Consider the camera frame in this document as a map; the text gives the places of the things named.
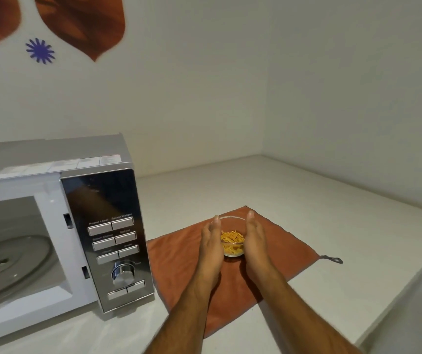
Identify orange microfibre cloth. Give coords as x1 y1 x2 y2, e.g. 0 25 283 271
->
146 206 321 338

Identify small clear glass bowl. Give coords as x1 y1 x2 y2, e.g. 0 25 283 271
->
218 215 249 259

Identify person's left forearm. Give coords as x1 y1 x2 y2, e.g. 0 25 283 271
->
137 271 223 354

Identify silver microwave dial knob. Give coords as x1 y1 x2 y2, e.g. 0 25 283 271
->
111 263 136 287

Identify person's left hand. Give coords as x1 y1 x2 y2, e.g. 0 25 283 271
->
196 215 224 279

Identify yellow dry pasta pieces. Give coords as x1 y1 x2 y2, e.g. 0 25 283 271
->
221 229 246 254

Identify person's right hand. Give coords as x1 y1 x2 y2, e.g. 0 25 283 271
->
244 211 276 283

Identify white label sticker strip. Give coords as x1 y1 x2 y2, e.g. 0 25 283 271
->
0 155 122 181

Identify round glass turntable plate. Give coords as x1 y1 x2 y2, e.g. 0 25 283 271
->
0 234 56 303

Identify white microwave oven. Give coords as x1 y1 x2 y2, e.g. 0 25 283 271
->
0 133 156 348

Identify person's right forearm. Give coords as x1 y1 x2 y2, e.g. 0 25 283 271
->
246 273 363 354

